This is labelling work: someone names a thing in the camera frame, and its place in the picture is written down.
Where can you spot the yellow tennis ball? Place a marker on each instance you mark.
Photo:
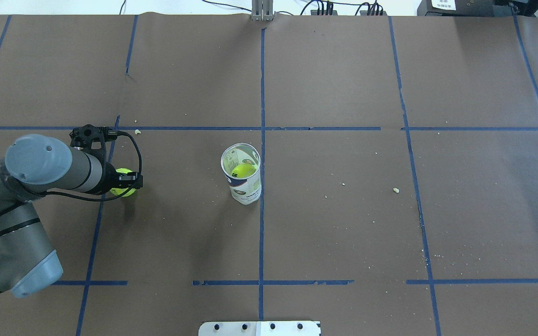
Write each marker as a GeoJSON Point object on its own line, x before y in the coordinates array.
{"type": "Point", "coordinates": [243, 171]}
{"type": "Point", "coordinates": [125, 189]}

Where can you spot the aluminium frame post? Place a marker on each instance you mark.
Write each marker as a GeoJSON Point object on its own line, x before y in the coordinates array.
{"type": "Point", "coordinates": [262, 10]}

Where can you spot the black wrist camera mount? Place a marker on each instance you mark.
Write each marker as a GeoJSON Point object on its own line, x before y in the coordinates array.
{"type": "Point", "coordinates": [92, 140]}

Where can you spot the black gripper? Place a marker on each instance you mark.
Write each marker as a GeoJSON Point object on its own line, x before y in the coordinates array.
{"type": "Point", "coordinates": [109, 179]}

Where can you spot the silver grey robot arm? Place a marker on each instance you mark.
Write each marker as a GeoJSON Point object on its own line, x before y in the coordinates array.
{"type": "Point", "coordinates": [36, 166]}

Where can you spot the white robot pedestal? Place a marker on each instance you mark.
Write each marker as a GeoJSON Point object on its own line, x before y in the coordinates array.
{"type": "Point", "coordinates": [261, 328]}

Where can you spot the black computer box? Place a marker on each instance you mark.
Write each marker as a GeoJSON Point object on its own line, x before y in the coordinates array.
{"type": "Point", "coordinates": [477, 8]}

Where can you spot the yellow tennis ball in can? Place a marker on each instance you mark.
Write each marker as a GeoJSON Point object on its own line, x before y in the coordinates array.
{"type": "Point", "coordinates": [243, 171]}

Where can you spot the clear tennis ball can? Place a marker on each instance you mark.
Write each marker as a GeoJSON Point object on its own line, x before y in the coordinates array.
{"type": "Point", "coordinates": [245, 191]}

